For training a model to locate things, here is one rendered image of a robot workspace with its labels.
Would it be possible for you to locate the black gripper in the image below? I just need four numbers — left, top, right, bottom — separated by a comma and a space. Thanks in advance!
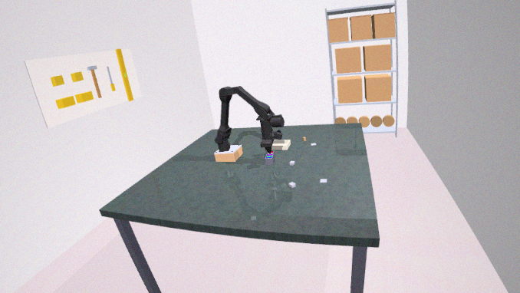
260, 127, 274, 153

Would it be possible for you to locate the white shallow tray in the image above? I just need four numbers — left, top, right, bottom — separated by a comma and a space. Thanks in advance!
272, 140, 291, 150

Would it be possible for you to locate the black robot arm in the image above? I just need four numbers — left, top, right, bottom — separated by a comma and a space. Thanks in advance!
214, 86, 285, 152

